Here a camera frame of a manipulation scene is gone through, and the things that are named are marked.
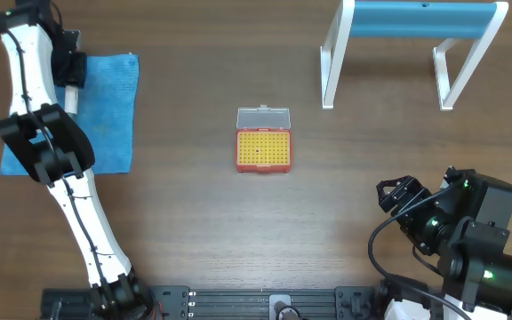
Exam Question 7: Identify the mounting rail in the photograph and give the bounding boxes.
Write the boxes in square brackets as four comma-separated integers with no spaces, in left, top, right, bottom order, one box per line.
[41,284,389,320]

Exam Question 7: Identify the white and blue stand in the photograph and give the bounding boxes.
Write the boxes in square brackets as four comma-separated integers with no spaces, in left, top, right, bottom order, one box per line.
[319,0,509,111]

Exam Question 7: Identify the black cable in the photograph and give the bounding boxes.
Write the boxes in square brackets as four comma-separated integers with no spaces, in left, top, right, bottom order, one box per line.
[366,188,474,320]

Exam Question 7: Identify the blue cloth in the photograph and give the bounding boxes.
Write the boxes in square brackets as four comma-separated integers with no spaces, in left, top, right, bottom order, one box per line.
[0,52,140,177]

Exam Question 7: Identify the red and yellow tip box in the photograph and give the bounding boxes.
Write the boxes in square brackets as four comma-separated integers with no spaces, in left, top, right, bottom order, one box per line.
[235,103,293,175]

